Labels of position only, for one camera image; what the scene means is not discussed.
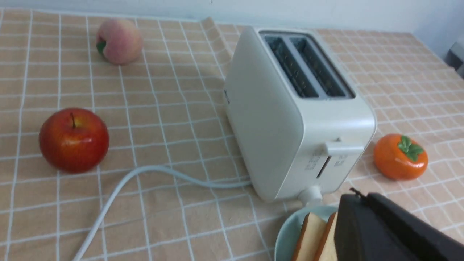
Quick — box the red apple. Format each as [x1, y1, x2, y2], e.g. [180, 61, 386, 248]
[38, 107, 109, 174]

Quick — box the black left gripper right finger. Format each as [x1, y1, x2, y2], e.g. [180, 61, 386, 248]
[350, 188, 463, 261]

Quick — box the white two-slot toaster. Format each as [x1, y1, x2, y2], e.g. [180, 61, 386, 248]
[223, 26, 377, 206]

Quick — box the white power cord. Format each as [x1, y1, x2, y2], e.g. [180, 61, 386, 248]
[72, 165, 254, 261]

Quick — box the toast slice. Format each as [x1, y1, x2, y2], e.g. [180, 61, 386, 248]
[292, 213, 326, 261]
[313, 212, 338, 261]

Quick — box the pink peach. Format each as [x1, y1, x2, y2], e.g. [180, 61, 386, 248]
[96, 18, 144, 66]

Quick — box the orange persimmon with green leaf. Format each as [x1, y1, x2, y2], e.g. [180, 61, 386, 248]
[373, 133, 429, 180]

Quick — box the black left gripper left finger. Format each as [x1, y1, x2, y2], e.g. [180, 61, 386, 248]
[334, 194, 419, 261]

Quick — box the light blue plate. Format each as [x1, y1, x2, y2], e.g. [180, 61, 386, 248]
[274, 205, 338, 261]

